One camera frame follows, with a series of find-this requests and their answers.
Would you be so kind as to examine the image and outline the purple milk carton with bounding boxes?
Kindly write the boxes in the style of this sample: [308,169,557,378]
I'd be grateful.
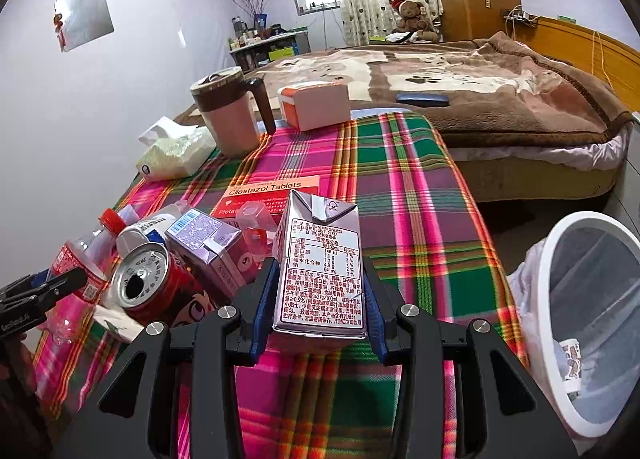
[271,189,369,341]
[165,209,248,300]

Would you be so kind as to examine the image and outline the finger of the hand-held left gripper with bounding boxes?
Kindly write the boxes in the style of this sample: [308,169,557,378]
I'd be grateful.
[20,266,88,306]

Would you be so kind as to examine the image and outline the clear plastic bottle red cap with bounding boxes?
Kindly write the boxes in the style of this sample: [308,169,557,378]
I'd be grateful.
[50,209,126,346]

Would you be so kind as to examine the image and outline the red medicine box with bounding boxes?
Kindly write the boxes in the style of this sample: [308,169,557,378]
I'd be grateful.
[210,174,321,220]

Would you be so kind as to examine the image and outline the plaid tablecloth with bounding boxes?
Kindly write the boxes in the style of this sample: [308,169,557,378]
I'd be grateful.
[32,111,531,459]

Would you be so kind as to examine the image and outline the red soda can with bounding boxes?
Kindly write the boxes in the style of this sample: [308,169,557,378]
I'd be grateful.
[110,242,221,327]

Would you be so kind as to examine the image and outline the white printed drink pouch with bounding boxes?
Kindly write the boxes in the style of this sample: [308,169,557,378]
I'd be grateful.
[117,203,192,260]

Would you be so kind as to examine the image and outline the white paper napkin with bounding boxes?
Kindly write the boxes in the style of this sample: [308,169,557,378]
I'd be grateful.
[92,304,151,344]

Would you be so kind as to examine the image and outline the silver wall poster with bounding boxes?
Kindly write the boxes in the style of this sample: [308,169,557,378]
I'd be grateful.
[52,0,116,54]

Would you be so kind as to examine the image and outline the white trash bin with liner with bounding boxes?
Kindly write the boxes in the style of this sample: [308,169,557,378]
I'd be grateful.
[507,211,640,440]

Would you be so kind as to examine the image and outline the tan bed base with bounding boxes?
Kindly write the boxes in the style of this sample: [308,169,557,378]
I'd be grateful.
[445,126,632,203]

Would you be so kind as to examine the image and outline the crumpled printed wrapper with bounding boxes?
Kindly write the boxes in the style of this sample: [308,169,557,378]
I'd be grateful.
[557,336,587,396]

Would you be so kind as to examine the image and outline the dark blue case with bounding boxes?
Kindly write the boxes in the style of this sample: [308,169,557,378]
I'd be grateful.
[396,92,450,108]

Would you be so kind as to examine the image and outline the beige mug with brown lid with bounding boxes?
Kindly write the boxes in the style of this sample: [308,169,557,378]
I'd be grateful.
[190,66,277,158]

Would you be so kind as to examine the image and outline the green white tissue pack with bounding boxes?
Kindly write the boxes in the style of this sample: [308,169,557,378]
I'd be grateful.
[134,116,217,183]

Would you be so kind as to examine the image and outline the brown printed blanket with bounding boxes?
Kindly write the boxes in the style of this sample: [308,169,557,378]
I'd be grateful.
[172,31,633,150]

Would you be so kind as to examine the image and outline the brown teddy bear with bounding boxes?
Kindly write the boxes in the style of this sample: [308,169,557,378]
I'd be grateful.
[389,0,441,42]

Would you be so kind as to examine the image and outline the wooden headboard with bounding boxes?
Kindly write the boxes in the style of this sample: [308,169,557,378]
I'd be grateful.
[501,15,640,112]

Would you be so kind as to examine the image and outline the cluttered shelf unit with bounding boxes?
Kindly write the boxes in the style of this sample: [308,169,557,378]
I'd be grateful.
[229,26,311,70]

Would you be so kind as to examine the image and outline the orange and white box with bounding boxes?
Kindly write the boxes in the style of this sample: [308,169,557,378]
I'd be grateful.
[278,80,352,132]

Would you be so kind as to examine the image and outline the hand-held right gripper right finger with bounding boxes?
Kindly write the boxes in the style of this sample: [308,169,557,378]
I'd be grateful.
[361,255,581,459]

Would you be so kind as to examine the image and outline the clear plastic cup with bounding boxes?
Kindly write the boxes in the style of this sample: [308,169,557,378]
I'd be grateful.
[244,229,275,262]
[236,202,277,232]

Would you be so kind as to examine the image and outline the white power strip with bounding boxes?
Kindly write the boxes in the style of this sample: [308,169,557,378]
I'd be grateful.
[502,9,538,26]

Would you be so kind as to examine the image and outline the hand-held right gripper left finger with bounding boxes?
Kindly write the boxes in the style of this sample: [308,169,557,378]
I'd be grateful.
[52,256,281,459]

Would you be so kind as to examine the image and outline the vase with dried branches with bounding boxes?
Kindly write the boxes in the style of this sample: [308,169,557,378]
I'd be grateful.
[240,0,273,38]

